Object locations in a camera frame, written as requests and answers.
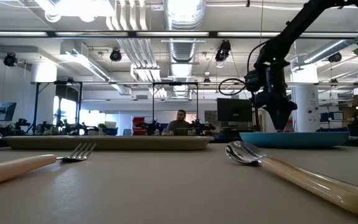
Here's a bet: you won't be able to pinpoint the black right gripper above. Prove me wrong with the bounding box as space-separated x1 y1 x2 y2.
253 60 298 132

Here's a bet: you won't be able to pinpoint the blue plate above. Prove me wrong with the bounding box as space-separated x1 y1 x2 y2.
239 131 351 149

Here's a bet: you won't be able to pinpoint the spoon with orange handle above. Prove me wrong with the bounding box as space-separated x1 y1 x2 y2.
225 140 358 220

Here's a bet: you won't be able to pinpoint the fork with orange handle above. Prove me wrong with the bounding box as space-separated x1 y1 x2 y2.
0 142 98 190

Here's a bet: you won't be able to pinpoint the beige plastic tray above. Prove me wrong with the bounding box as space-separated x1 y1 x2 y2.
4 134 214 152

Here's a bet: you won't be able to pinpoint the white building column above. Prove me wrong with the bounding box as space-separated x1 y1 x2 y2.
291 63 321 134

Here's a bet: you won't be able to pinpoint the black background monitor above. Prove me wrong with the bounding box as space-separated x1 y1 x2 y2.
216 97 254 123

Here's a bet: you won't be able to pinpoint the black ceiling spotlight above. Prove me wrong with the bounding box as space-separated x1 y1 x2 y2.
214 39 232 62
3 52 19 68
109 48 123 63
328 51 343 63

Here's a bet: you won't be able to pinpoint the person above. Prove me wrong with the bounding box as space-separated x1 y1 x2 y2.
165 109 193 136

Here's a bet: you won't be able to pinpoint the overhead light bar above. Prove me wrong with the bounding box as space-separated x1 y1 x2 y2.
0 30 358 39

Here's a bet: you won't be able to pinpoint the red storage bins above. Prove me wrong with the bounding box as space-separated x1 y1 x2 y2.
132 116 146 136

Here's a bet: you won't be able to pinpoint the tilted background monitor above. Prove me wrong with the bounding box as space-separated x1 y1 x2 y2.
0 101 17 123

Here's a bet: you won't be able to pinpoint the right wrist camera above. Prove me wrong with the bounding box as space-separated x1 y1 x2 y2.
244 68 264 93

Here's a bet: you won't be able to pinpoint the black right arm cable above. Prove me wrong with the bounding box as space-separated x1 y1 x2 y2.
218 40 269 96

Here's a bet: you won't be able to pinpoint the silver air duct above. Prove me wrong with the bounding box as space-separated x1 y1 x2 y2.
162 0 208 98
303 24 358 65

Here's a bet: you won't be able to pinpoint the black background rig frame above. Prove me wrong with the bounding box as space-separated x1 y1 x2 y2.
152 82 200 133
31 80 84 135

